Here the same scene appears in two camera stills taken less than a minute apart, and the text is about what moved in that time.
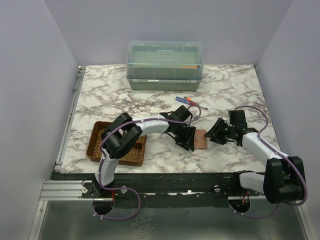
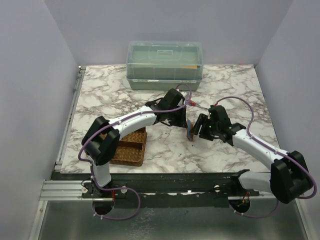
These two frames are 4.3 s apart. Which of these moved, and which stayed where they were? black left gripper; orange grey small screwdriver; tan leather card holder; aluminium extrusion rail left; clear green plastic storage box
Moved: tan leather card holder; black left gripper
Stayed: aluminium extrusion rail left; orange grey small screwdriver; clear green plastic storage box
